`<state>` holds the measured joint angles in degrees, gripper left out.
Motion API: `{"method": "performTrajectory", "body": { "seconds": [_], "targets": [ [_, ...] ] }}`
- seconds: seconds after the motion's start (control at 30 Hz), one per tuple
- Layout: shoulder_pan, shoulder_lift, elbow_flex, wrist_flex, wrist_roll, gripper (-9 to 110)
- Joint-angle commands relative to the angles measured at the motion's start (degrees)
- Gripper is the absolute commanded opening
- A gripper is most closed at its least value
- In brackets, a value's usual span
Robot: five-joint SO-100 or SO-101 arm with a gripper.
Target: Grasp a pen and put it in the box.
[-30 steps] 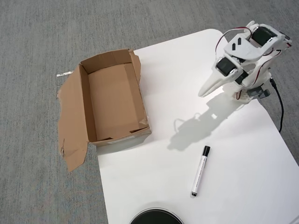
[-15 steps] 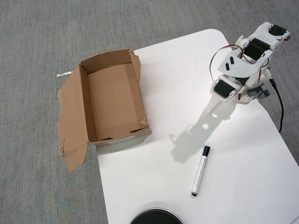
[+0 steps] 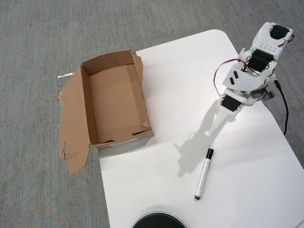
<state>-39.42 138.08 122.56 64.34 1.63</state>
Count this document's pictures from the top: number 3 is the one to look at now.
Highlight white marker pen black cap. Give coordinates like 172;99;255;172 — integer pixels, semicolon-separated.
193;148;216;202

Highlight grey table clamp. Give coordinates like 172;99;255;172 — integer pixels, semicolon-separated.
252;88;276;102

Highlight black round disc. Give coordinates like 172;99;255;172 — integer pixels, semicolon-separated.
131;211;188;228

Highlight open brown cardboard box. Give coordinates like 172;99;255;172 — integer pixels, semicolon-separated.
57;49;155;176

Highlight black power cable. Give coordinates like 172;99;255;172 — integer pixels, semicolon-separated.
274;79;289;136

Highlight red servo wire loop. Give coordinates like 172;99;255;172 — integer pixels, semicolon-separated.
214;58;241;96

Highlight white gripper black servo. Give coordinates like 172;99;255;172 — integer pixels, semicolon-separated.
209;94;246;136

